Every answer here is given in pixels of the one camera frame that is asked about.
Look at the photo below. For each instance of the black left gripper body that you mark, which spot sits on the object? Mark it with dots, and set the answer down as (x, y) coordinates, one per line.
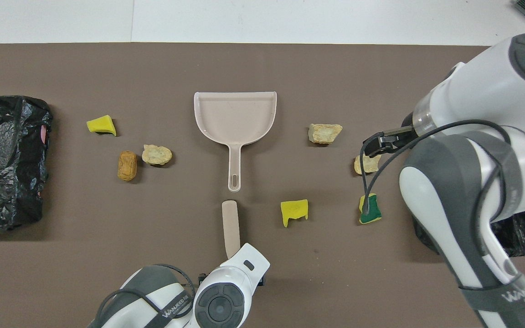
(264, 279)

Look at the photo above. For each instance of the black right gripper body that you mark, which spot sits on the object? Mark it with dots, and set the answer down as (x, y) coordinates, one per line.
(399, 136)

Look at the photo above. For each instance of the beige sponge chunk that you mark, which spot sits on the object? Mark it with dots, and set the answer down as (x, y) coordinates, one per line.
(156, 154)
(363, 166)
(324, 133)

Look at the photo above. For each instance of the green yellow sponge piece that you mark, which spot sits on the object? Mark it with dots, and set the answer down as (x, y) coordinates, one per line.
(375, 215)

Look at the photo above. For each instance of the beige hand brush black bristles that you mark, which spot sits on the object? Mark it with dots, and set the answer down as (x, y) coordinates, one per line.
(230, 223)

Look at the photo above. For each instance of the beige plastic dustpan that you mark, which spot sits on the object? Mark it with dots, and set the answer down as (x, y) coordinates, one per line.
(235, 118)

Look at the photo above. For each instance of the brown bread roll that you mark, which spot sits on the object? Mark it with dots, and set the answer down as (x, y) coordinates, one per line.
(127, 166)

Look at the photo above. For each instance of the yellow green sponge wedge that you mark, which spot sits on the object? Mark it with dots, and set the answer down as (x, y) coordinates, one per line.
(100, 124)

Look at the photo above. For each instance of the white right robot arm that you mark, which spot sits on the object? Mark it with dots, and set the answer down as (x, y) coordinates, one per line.
(472, 91)

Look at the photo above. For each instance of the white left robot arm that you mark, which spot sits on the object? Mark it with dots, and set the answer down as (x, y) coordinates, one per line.
(244, 264)

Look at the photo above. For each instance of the brown table mat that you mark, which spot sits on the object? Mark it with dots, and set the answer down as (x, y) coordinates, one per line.
(107, 68)

